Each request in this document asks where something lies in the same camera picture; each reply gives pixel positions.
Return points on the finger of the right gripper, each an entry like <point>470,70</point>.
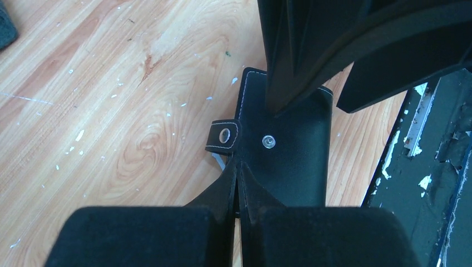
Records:
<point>308,42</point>
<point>383,75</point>

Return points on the dark grey dotted cloth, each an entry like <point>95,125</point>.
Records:
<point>9,33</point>

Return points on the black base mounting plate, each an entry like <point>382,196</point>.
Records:
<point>424,174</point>

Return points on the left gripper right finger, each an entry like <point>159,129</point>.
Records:
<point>273,234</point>

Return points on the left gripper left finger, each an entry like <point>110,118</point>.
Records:
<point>200,233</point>

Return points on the black leather card holder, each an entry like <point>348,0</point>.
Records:
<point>288,153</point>

